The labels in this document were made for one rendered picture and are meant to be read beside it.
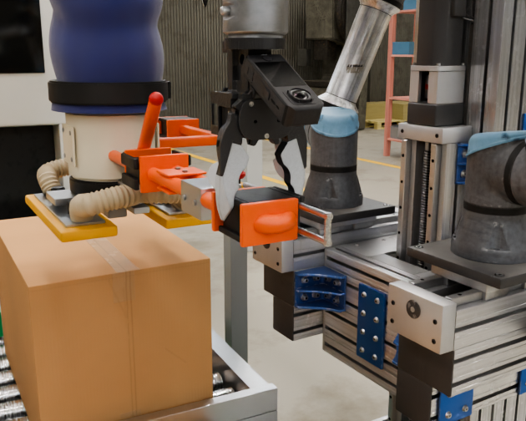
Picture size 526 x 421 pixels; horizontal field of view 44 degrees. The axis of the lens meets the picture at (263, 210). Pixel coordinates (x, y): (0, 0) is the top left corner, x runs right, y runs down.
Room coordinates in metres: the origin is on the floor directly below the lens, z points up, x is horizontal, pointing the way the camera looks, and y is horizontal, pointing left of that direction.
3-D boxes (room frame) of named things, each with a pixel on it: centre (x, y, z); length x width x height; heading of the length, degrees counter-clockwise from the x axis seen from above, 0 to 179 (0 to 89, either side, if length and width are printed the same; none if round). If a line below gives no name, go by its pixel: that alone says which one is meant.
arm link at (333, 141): (1.61, -0.18, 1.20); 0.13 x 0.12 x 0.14; 1
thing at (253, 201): (0.76, 0.01, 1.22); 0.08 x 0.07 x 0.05; 29
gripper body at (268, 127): (0.78, 0.01, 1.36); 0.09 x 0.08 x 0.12; 28
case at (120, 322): (1.59, 0.44, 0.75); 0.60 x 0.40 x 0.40; 28
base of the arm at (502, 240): (1.18, -0.43, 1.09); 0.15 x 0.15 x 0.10
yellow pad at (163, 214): (1.33, 0.22, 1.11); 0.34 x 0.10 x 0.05; 29
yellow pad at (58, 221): (1.24, 0.38, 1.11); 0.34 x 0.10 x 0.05; 29
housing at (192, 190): (0.88, 0.07, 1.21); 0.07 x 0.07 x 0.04; 29
